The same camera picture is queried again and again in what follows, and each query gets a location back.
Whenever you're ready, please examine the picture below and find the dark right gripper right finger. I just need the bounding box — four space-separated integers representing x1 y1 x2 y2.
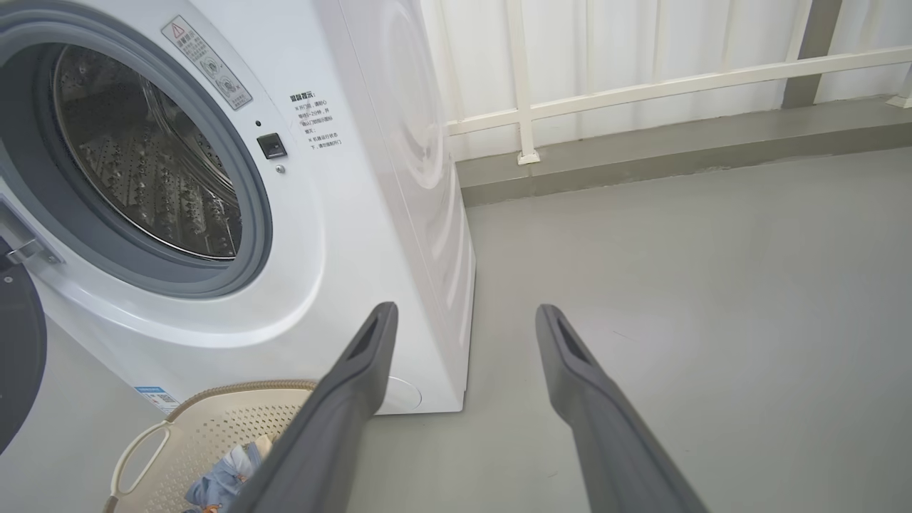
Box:
536 304 710 513

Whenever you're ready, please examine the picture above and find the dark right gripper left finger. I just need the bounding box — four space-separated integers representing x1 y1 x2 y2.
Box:
228 302 398 513

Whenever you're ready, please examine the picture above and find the plain blue garment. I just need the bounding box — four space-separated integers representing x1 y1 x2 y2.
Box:
184 442 270 513

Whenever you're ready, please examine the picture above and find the dark washing machine door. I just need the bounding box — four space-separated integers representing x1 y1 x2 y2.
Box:
0 239 48 454

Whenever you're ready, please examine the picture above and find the white front-load washing machine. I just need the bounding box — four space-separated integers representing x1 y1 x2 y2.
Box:
0 0 477 415

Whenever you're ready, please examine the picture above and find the metal door hinge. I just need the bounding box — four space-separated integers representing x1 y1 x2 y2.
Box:
0 203 65 268

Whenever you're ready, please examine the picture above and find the round white filter cover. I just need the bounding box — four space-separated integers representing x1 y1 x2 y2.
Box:
378 376 423 411

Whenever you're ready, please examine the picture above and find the cream perforated laundry basket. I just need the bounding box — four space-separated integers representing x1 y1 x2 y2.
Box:
103 380 318 513

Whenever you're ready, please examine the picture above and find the blue energy label sticker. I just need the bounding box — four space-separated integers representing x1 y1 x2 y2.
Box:
134 386 180 414

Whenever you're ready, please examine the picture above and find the white metal railing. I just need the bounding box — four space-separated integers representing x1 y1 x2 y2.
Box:
420 0 912 166

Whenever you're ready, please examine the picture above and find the grey warning sticker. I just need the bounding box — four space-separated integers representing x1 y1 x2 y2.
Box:
161 16 253 110

